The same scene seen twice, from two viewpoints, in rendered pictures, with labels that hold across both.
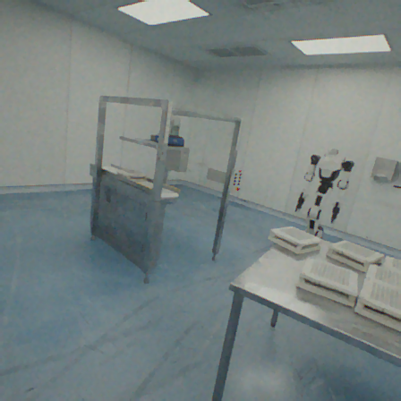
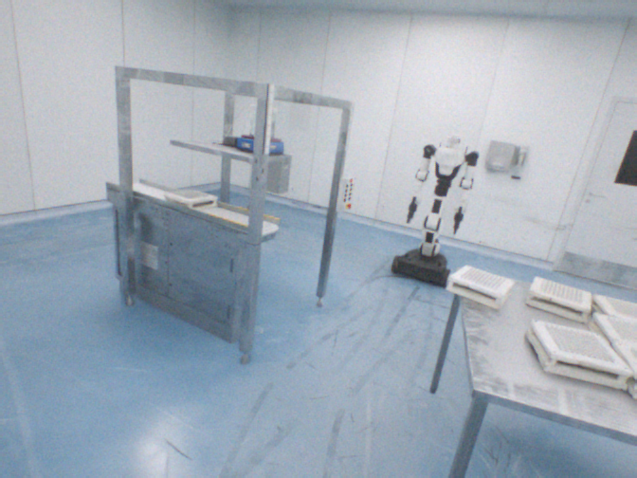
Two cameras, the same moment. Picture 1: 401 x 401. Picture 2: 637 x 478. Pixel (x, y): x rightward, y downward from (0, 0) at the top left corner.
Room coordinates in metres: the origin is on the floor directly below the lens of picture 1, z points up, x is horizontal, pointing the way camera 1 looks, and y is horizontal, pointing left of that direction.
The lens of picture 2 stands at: (0.34, 0.58, 1.55)
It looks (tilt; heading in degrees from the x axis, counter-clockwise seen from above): 18 degrees down; 344
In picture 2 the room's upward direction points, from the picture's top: 8 degrees clockwise
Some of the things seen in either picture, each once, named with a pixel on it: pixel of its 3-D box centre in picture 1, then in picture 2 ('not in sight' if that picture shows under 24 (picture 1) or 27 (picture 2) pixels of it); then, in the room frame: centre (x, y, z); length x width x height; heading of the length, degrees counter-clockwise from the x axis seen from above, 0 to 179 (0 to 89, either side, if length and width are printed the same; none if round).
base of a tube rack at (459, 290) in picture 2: (294, 243); (480, 289); (1.79, -0.65, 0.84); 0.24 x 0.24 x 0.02; 38
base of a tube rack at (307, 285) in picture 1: (327, 283); (571, 357); (1.26, -0.66, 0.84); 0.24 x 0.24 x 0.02; 63
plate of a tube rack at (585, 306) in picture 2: (355, 251); (559, 293); (1.67, -0.99, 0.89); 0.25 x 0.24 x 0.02; 132
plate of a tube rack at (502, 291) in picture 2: (295, 235); (482, 281); (1.79, -0.65, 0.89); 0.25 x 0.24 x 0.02; 128
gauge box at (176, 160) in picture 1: (176, 159); (270, 174); (2.72, 0.30, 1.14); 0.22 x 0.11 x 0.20; 48
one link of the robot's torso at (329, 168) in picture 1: (330, 167); (448, 161); (3.91, -1.65, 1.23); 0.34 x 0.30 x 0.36; 51
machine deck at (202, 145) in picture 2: (153, 143); (231, 151); (2.76, 0.54, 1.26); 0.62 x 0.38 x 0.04; 48
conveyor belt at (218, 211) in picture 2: (129, 180); (186, 208); (3.02, 0.81, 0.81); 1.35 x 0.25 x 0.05; 48
